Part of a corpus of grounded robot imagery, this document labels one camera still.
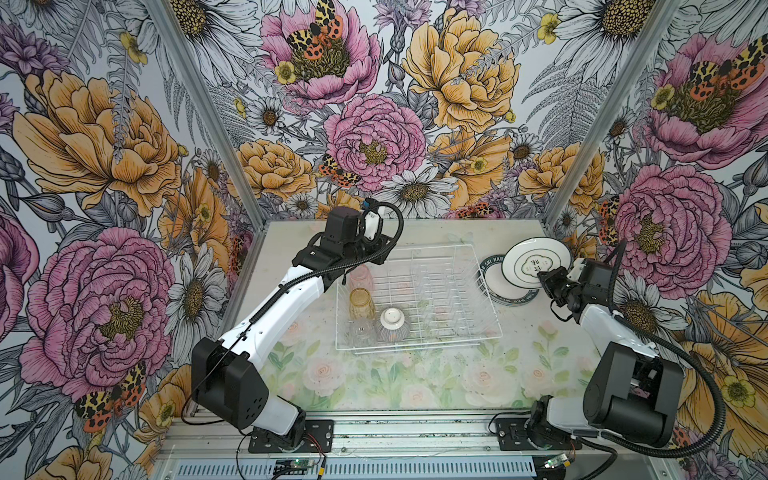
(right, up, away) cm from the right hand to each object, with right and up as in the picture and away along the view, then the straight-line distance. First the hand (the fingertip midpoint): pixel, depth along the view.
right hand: (536, 278), depth 89 cm
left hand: (-43, +9, -10) cm, 45 cm away
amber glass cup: (-51, -8, -1) cm, 52 cm away
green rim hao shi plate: (-7, -4, +12) cm, 15 cm away
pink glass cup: (-52, 0, +6) cm, 52 cm away
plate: (0, +6, +7) cm, 9 cm away
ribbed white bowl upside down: (-42, -13, -2) cm, 44 cm away
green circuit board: (-65, -42, -18) cm, 80 cm away
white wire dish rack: (-34, -7, +7) cm, 35 cm away
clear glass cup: (-50, -14, -8) cm, 53 cm away
